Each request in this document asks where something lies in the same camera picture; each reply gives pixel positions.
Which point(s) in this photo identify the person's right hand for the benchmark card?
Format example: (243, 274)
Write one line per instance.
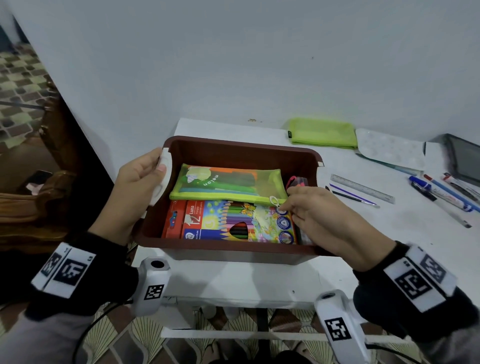
(330, 221)

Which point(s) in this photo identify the person's left hand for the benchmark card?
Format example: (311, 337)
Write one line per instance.
(129, 195)

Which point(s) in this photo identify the person's right fingers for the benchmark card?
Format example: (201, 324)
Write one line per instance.
(296, 204)

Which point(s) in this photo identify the person's left thumb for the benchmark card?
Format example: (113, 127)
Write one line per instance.
(157, 173)

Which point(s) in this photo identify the green mesh zipper pouch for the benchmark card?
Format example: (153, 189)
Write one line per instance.
(225, 184)

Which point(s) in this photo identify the person's left forearm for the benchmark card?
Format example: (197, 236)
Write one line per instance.
(56, 322)

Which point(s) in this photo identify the person's right forearm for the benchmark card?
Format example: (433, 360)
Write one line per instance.
(412, 322)

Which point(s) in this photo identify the pink highlighter pen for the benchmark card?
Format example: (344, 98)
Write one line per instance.
(297, 182)

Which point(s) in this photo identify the thin black pencil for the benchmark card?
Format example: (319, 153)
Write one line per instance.
(343, 195)

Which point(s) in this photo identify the small red box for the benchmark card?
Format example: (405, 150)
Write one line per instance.
(172, 221)

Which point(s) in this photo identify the purple pen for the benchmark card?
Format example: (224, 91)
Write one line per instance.
(354, 195)

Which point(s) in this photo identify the clear plastic ruler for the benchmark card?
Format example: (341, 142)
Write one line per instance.
(362, 188)

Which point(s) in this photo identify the coloured pencil box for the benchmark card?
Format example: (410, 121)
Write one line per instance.
(210, 225)

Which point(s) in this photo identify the plain green fabric pouch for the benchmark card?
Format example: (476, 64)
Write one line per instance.
(322, 133)

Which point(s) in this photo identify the teal pen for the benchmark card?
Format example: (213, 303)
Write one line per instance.
(390, 166)

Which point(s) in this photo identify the black phone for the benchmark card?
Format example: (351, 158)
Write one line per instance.
(39, 178)

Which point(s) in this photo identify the carved wooden chair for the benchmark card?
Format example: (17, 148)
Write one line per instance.
(45, 210)

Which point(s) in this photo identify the left wrist marker tag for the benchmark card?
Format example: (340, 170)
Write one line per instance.
(63, 270)

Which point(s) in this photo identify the wrist marker tag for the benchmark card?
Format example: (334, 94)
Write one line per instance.
(420, 279)
(63, 270)

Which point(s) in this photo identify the blue capped white marker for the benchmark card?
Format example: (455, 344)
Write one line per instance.
(438, 193)

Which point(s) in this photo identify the right wrist marker tag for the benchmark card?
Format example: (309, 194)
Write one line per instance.
(420, 279)

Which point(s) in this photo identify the black pen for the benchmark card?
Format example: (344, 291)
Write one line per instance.
(444, 209)

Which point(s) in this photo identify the blue pen red cap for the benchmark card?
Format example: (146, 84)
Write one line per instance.
(452, 192)

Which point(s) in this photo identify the dark tablet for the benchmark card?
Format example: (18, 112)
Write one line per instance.
(467, 157)

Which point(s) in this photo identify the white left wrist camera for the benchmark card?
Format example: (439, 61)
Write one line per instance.
(152, 288)

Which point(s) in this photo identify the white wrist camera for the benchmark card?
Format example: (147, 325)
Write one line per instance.
(152, 288)
(339, 326)

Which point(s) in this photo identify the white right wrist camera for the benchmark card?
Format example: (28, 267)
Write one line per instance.
(339, 326)

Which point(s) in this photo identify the white table frame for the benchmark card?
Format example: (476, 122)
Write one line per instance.
(262, 334)

